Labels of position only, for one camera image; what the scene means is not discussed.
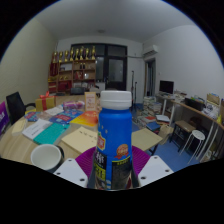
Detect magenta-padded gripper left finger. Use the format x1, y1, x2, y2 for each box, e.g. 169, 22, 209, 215
53, 146, 101, 189

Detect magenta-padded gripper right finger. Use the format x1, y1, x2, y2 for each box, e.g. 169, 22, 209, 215
130, 145, 175, 189

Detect blue drink bottle white cap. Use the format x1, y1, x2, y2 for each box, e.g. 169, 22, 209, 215
88, 89, 139, 192

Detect white cup dark outside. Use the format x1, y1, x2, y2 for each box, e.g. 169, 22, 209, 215
30, 143, 65, 174

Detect teal book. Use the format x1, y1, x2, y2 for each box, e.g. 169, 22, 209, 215
33, 122, 71, 146

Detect small wooden stool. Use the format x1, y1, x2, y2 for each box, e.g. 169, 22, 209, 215
169, 119, 197, 145

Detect orange book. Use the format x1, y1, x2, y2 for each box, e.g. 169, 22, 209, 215
69, 110, 100, 128

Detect blue printed book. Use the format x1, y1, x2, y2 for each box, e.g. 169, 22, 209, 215
49, 109, 84, 125

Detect pile of books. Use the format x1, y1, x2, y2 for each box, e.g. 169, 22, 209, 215
137, 96, 171, 133

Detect white round stool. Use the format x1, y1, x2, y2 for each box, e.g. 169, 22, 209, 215
179, 129, 206, 164

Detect pink purple package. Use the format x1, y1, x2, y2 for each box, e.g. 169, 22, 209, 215
62, 99, 86, 111

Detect beige book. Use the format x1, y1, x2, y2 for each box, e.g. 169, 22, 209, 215
11, 117, 28, 136

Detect standing orange card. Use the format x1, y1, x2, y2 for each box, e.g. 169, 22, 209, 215
83, 91, 98, 113

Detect orange gift box red ribbon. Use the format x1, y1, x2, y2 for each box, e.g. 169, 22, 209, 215
34, 91, 57, 112

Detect black box on desk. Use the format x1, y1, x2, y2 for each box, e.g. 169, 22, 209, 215
184, 97, 205, 112

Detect black case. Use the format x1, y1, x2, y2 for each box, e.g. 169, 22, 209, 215
69, 86, 86, 96

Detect black computer monitor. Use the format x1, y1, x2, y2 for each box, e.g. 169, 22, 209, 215
158, 80, 175, 95

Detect black office chair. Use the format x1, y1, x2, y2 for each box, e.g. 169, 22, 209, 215
5, 91, 36, 126

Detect black microphone stand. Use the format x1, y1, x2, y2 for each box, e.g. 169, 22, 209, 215
130, 70, 138, 105

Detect wooden shelf unit with trophies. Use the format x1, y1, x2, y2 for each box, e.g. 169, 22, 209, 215
47, 45, 98, 94

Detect black framed glass door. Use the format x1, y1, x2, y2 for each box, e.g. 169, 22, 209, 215
70, 43, 128, 92

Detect white air conditioner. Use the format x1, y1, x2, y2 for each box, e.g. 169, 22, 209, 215
142, 44, 160, 58

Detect long wooden wall desk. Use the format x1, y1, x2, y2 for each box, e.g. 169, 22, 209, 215
156, 93, 224, 162

